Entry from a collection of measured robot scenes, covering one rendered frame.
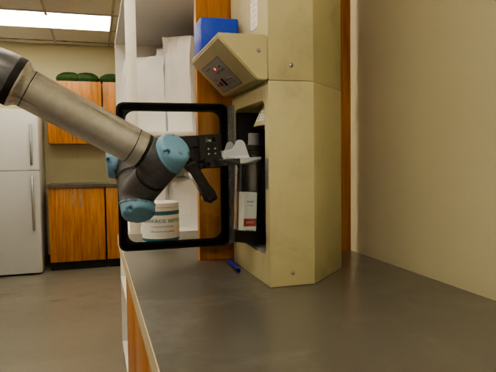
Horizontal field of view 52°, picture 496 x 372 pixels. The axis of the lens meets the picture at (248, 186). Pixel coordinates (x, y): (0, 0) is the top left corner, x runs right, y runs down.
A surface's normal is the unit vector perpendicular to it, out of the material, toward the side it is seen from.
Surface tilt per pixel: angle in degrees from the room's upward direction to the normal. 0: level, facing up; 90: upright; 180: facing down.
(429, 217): 90
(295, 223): 90
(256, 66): 90
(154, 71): 83
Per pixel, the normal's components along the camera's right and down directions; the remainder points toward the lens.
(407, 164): -0.96, 0.03
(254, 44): 0.29, 0.04
